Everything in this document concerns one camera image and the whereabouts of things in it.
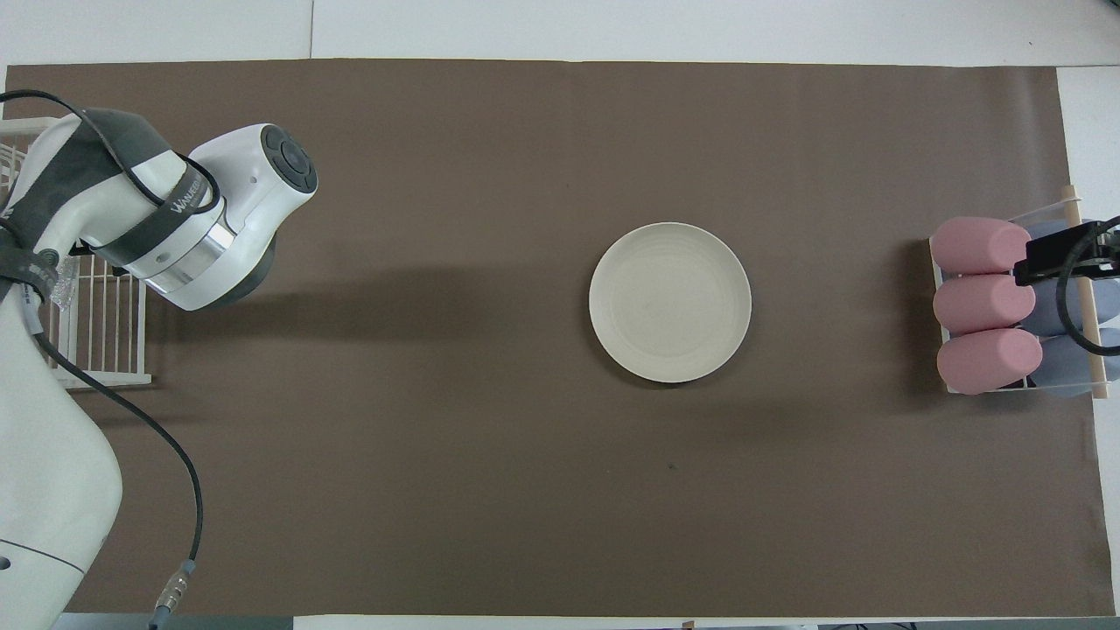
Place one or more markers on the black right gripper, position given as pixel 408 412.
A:
pixel 1078 249

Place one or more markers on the clear plastic wrap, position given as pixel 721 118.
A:
pixel 59 296

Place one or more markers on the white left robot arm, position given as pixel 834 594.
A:
pixel 52 490

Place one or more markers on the cream round plate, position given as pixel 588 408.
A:
pixel 669 302

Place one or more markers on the blue plastic cup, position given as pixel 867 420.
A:
pixel 1046 232
pixel 1067 372
pixel 1046 311

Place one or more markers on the pink plastic cup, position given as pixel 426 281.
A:
pixel 980 304
pixel 989 360
pixel 971 245

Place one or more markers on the brown table mat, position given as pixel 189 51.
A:
pixel 437 481

